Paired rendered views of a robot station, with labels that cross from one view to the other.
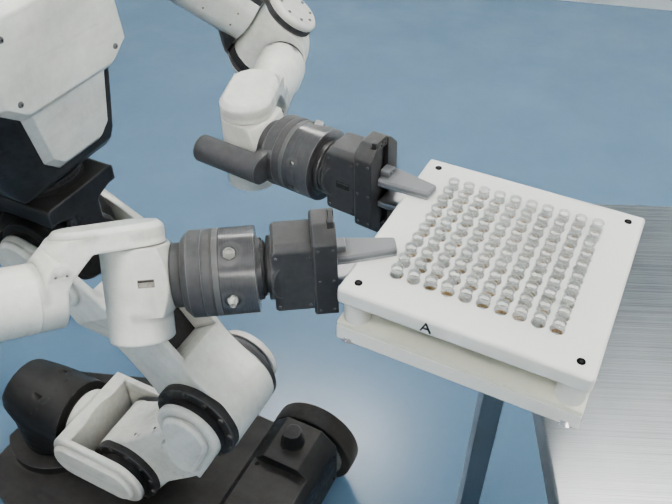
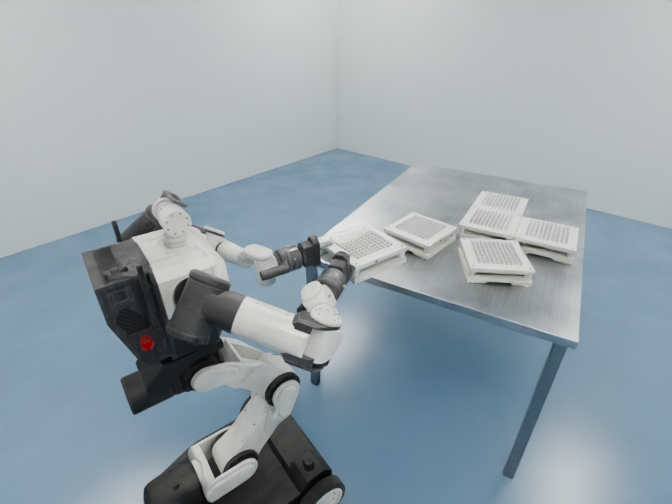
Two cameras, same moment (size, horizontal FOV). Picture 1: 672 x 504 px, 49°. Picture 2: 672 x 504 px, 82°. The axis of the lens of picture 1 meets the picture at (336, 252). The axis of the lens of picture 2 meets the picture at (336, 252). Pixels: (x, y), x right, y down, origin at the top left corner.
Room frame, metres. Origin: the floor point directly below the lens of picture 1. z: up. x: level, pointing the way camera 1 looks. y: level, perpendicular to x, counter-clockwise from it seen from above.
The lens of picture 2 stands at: (0.07, 1.00, 1.73)
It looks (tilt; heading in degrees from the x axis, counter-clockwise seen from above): 31 degrees down; 297
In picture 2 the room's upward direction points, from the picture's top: straight up
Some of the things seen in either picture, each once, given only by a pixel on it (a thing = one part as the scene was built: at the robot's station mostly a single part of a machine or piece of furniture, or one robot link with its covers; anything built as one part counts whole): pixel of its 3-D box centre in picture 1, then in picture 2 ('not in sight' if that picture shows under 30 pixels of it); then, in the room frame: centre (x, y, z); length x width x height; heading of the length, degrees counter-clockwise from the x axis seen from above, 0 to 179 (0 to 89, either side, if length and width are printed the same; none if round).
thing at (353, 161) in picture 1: (341, 169); (301, 254); (0.72, -0.01, 1.02); 0.12 x 0.10 x 0.13; 56
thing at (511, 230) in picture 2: not in sight; (490, 221); (0.17, -0.85, 0.90); 0.25 x 0.24 x 0.02; 176
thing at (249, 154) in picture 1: (258, 152); (273, 267); (0.77, 0.10, 1.00); 0.11 x 0.11 x 0.11; 56
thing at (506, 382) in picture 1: (491, 291); (360, 255); (0.56, -0.16, 0.97); 0.24 x 0.24 x 0.02; 63
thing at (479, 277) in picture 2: not in sight; (492, 265); (0.11, -0.52, 0.85); 0.24 x 0.24 x 0.02; 20
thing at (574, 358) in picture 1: (498, 257); (360, 244); (0.56, -0.16, 1.02); 0.25 x 0.24 x 0.02; 153
